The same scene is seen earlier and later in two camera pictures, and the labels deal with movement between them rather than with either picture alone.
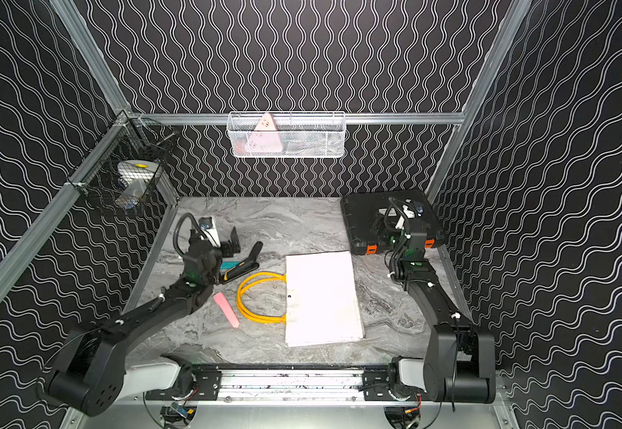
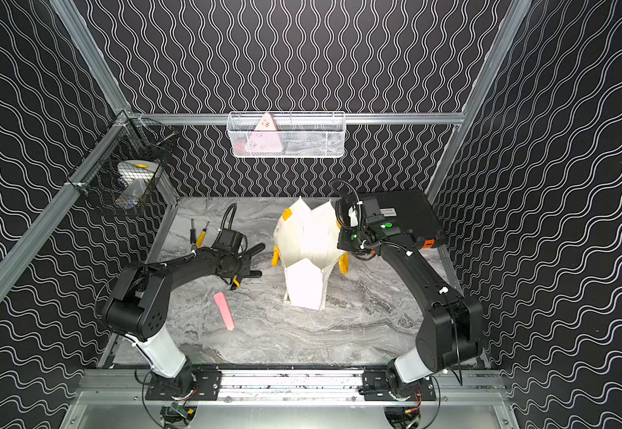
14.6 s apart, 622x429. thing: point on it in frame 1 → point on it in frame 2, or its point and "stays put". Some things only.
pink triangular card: x=264 y=138 stays put
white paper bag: x=321 y=300 → x=306 y=244
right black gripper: x=397 y=222 → x=343 y=243
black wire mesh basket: x=124 y=174 stays put
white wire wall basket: x=287 y=134 stays put
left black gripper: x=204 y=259 → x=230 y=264
